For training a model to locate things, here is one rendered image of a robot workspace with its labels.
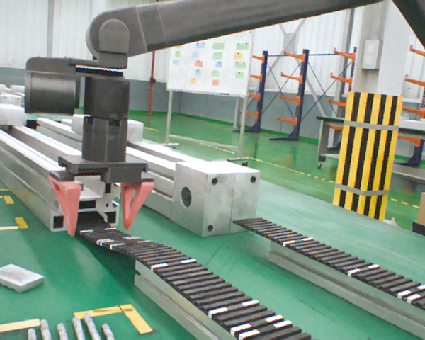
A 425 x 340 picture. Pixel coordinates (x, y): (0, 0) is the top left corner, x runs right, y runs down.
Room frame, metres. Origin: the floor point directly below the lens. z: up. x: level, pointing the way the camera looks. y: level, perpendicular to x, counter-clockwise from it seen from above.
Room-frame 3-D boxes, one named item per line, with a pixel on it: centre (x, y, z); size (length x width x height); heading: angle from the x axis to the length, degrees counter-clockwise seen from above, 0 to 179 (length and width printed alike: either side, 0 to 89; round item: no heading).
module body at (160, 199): (1.07, 0.26, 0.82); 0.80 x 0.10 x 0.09; 36
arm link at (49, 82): (0.58, 0.18, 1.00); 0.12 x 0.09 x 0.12; 110
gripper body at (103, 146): (0.60, 0.15, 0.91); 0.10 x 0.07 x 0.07; 126
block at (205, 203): (0.72, -0.01, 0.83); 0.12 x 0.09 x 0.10; 126
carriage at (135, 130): (1.07, 0.26, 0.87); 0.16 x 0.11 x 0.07; 36
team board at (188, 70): (6.74, 0.23, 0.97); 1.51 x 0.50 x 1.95; 52
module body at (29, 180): (0.96, 0.41, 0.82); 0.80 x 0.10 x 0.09; 36
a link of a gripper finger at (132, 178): (0.61, 0.13, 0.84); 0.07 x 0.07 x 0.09; 36
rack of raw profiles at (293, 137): (11.15, -1.58, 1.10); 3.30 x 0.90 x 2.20; 32
